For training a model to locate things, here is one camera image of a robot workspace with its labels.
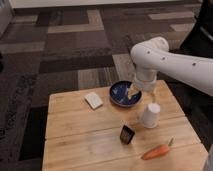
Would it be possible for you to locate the white ceramic cup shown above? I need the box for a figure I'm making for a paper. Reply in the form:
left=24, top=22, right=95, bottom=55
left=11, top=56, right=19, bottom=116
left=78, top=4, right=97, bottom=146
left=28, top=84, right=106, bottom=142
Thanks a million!
left=140, top=103, right=161, bottom=128

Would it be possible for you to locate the white rectangular sponge block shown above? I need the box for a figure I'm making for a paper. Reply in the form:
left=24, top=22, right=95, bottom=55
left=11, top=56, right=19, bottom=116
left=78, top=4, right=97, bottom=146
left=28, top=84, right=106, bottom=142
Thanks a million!
left=84, top=92, right=103, bottom=109

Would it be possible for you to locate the dark brown eraser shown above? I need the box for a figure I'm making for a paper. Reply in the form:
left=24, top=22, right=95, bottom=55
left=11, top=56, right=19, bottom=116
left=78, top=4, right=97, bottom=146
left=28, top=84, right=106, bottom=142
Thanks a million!
left=120, top=125, right=135, bottom=144

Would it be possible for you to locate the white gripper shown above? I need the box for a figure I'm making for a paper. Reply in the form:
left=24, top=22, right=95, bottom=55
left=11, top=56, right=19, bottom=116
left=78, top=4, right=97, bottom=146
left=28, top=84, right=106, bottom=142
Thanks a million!
left=127, top=68, right=157, bottom=103

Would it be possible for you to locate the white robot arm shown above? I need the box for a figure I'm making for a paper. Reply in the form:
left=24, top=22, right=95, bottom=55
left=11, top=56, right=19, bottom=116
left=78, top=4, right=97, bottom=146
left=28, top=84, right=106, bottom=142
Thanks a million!
left=129, top=37, right=213, bottom=97

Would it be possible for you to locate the orange carrot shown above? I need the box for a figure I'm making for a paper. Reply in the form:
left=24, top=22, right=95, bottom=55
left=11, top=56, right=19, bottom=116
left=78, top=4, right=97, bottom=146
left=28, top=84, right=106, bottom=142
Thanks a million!
left=141, top=139, right=174, bottom=160

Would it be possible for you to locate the dark chair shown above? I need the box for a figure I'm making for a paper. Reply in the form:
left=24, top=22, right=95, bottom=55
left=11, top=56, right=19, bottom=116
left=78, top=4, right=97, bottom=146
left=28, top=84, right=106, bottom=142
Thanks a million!
left=180, top=0, right=213, bottom=58

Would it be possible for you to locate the blue ceramic bowl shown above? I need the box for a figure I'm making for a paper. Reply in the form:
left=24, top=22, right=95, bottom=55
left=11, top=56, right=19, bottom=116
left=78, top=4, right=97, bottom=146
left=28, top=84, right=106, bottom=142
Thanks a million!
left=109, top=80, right=142, bottom=107

